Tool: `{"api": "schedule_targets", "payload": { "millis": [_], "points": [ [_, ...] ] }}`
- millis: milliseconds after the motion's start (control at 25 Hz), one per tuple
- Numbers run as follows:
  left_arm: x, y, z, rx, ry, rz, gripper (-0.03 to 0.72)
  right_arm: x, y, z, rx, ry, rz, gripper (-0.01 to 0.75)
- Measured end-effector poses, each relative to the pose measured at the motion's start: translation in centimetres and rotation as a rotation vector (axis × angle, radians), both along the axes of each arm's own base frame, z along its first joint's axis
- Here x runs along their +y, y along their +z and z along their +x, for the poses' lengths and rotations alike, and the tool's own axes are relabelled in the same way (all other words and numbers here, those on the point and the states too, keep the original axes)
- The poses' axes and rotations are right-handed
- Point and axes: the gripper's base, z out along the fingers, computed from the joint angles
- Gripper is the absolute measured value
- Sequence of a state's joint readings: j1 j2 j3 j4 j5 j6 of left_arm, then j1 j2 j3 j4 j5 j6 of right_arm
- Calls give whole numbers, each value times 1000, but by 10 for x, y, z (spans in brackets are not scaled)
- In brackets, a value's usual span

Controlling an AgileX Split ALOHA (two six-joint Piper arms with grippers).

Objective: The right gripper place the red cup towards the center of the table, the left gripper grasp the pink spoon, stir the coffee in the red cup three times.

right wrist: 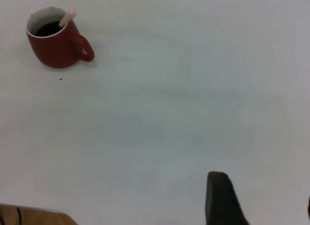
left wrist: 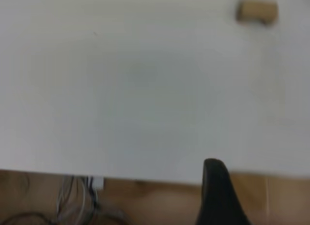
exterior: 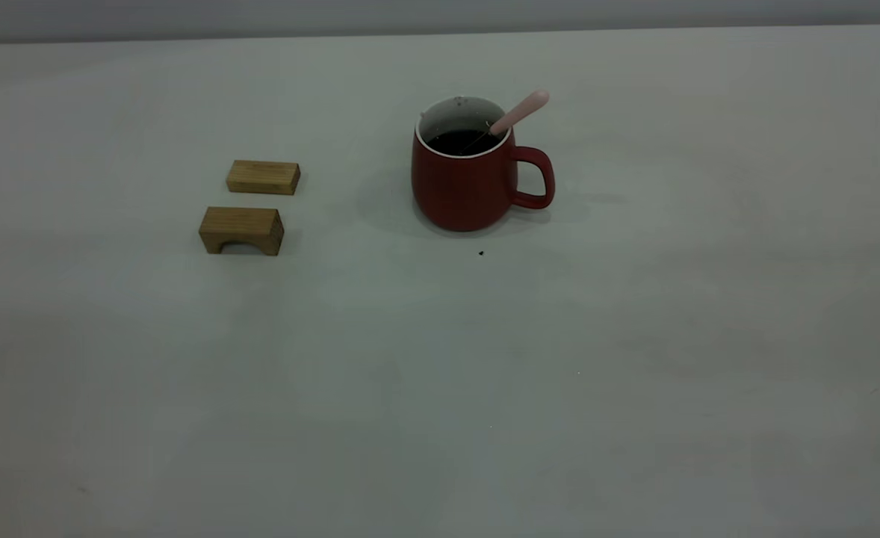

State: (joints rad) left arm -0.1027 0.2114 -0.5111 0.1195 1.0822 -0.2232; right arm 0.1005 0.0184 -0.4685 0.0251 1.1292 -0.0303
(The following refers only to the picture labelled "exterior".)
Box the red ceramic mug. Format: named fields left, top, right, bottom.
left=411, top=96, right=556, bottom=232

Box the dark coffee liquid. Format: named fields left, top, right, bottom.
left=430, top=129, right=502, bottom=157

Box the pink handled metal spoon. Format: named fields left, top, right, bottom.
left=466, top=90, right=551, bottom=150

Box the flat rectangular wooden block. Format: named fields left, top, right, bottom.
left=226, top=159, right=301, bottom=197

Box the arched wooden block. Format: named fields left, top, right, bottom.
left=199, top=206, right=285, bottom=257

